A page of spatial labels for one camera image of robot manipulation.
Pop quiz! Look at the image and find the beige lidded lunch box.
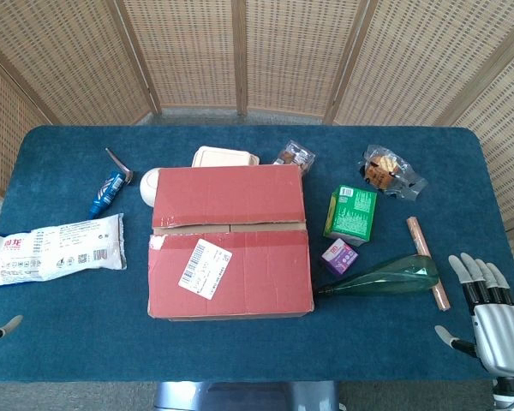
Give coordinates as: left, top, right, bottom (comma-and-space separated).
191, 145, 260, 168

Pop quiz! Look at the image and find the large cardboard box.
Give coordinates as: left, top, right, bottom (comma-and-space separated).
146, 164, 316, 321

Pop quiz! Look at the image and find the blue squeeze tube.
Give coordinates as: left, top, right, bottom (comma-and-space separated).
87, 170, 128, 220

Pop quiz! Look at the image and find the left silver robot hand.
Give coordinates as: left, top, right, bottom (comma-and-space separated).
0, 250, 24, 344

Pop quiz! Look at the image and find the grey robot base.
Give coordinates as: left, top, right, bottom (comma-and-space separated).
153, 380, 340, 411

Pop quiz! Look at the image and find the pink-brown paper roll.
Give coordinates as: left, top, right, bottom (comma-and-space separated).
405, 217, 451, 312

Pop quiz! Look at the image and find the white printed food bag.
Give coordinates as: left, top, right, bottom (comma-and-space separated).
0, 212, 129, 289

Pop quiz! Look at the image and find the blue cloth-covered table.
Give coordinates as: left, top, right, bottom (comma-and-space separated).
0, 124, 514, 383

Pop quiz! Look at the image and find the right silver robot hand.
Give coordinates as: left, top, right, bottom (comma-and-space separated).
434, 252, 514, 380

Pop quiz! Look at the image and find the green printed box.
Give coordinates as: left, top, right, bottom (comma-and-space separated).
323, 184, 378, 247

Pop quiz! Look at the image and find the clear bag with cakes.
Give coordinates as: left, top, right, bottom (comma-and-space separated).
358, 144, 429, 201

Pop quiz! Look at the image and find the green transparent plastic bag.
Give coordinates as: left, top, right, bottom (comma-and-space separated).
316, 253, 440, 297

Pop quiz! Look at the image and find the clear packet dark pastry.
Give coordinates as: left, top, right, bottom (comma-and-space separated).
272, 140, 316, 175

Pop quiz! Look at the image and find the bamboo folding screen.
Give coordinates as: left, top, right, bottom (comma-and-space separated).
0, 0, 514, 241

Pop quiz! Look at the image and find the white round bowl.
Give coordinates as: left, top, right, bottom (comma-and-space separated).
139, 167, 162, 208

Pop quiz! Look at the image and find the small purple box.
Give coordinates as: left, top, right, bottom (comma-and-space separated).
320, 238, 360, 277

